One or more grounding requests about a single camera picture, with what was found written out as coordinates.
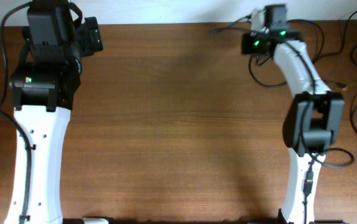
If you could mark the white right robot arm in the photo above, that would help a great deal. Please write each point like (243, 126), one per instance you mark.
(311, 125)

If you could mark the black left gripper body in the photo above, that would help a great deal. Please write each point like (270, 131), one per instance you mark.
(89, 41)

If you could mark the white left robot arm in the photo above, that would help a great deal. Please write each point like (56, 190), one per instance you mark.
(43, 85)

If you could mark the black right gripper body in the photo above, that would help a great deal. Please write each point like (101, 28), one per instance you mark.
(254, 45)

